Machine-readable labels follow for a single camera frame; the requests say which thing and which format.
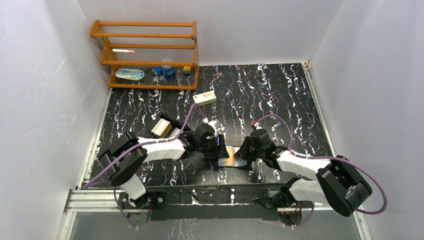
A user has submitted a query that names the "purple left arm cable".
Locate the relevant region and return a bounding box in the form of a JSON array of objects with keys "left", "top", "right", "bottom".
[{"left": 82, "top": 103, "right": 210, "bottom": 229}]

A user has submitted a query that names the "black card holder box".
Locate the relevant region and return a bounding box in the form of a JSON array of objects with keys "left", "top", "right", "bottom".
[{"left": 144, "top": 113, "right": 184, "bottom": 139}]

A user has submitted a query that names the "white green red carton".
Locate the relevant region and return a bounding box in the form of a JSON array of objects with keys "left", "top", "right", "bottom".
[{"left": 192, "top": 90, "right": 217, "bottom": 106}]

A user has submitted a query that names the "blue white plastic package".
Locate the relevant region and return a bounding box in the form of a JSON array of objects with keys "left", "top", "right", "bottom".
[{"left": 115, "top": 68, "right": 145, "bottom": 81}]

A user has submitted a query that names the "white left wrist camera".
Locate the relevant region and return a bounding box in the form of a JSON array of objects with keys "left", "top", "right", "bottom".
[{"left": 202, "top": 117, "right": 218, "bottom": 137}]

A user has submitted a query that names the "wooden shelf rack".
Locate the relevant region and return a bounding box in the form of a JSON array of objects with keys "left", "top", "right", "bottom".
[{"left": 89, "top": 20, "right": 199, "bottom": 91}]

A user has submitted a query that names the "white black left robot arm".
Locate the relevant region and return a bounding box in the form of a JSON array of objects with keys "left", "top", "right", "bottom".
[{"left": 98, "top": 123, "right": 230, "bottom": 208}]

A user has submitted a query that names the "small blue block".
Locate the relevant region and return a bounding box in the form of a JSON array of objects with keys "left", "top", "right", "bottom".
[{"left": 152, "top": 66, "right": 164, "bottom": 76}]

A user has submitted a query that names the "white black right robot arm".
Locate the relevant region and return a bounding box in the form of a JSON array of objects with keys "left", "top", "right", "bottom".
[{"left": 234, "top": 129, "right": 373, "bottom": 217}]

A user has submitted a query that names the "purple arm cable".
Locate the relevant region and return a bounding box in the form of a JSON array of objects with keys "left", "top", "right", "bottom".
[
  {"left": 253, "top": 114, "right": 388, "bottom": 229},
  {"left": 82, "top": 103, "right": 210, "bottom": 229}
]

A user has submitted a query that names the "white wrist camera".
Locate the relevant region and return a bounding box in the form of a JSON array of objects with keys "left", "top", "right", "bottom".
[
  {"left": 251, "top": 121, "right": 262, "bottom": 131},
  {"left": 202, "top": 117, "right": 218, "bottom": 137}
]

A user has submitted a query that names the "blue jar clear lid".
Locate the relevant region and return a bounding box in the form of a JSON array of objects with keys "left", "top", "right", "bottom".
[{"left": 161, "top": 57, "right": 175, "bottom": 77}]

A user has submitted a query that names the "white pink marker pen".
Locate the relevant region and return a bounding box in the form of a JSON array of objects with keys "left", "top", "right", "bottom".
[{"left": 112, "top": 48, "right": 135, "bottom": 54}]

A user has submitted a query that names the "aluminium frame rail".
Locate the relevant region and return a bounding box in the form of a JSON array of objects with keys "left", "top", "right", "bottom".
[{"left": 57, "top": 189, "right": 134, "bottom": 240}]

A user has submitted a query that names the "small yellow black block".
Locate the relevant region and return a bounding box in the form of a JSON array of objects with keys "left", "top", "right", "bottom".
[{"left": 182, "top": 66, "right": 192, "bottom": 75}]

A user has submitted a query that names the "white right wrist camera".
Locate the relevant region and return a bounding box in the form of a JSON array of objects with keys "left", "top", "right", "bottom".
[{"left": 251, "top": 121, "right": 262, "bottom": 131}]

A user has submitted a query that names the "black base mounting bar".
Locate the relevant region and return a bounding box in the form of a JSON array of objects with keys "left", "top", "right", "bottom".
[{"left": 117, "top": 183, "right": 316, "bottom": 222}]

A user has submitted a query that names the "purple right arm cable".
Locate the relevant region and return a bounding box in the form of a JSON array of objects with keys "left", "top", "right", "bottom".
[{"left": 253, "top": 114, "right": 388, "bottom": 229}]

